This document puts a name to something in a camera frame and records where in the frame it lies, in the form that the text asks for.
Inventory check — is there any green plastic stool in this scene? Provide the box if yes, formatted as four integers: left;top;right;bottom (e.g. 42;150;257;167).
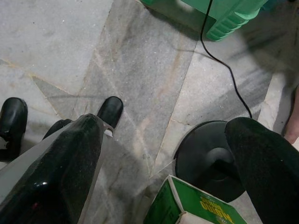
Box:
139;0;270;42

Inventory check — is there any black power cable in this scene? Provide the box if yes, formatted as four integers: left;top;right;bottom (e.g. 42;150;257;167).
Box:
200;0;253;120

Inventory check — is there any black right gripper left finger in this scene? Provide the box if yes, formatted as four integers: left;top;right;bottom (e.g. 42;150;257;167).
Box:
0;113;105;224

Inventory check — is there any robot right leg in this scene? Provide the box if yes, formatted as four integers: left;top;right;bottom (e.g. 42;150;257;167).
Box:
43;96;124;140

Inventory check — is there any person's bare foot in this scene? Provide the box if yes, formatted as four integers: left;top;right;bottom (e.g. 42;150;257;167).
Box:
282;83;299;145

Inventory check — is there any black round fan base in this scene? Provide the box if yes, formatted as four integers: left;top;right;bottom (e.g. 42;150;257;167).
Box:
174;120;246;203

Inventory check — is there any robot leg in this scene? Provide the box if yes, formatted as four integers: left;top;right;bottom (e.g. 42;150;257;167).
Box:
43;96;124;140
0;97;28;162

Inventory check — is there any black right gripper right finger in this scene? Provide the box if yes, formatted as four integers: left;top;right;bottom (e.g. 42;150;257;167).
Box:
224;116;299;224

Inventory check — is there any green cardboard box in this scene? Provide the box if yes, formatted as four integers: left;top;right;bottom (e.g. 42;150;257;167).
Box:
143;175;249;224

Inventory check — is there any robot left leg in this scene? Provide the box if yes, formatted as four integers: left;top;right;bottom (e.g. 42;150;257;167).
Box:
0;97;28;162

